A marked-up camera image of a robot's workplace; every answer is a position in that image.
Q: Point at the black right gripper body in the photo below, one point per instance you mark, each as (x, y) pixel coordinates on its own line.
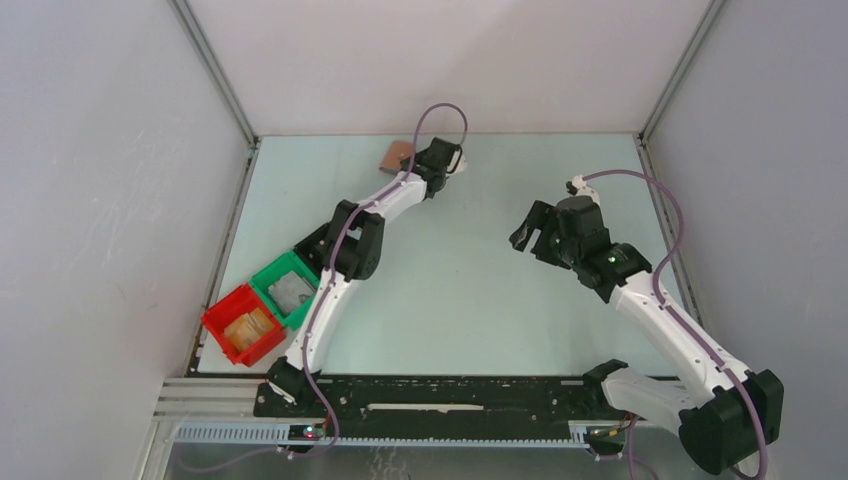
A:
(553, 247)

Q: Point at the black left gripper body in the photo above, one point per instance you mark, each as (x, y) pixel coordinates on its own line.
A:
(418, 156)

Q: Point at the tan leather card holder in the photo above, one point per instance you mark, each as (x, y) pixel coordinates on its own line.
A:
(397, 152)

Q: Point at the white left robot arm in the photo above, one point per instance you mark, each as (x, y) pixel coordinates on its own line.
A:
(349, 253)

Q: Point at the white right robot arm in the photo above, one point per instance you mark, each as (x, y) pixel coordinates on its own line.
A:
(723, 412)

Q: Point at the grey cards in green bin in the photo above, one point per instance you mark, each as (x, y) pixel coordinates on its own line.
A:
(290, 292)

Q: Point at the orange cards in red bin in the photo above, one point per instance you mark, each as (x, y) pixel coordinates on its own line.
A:
(248, 329)

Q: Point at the black plastic bin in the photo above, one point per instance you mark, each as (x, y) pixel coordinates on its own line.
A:
(311, 250)

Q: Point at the green plastic bin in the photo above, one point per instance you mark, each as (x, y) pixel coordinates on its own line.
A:
(261, 281)

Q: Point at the red plastic bin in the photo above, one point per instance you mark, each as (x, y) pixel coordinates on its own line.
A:
(241, 300)

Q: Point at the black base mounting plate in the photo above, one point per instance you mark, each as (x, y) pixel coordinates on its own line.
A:
(447, 408)

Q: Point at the aluminium frame rail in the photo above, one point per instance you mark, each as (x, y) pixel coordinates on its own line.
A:
(221, 409)

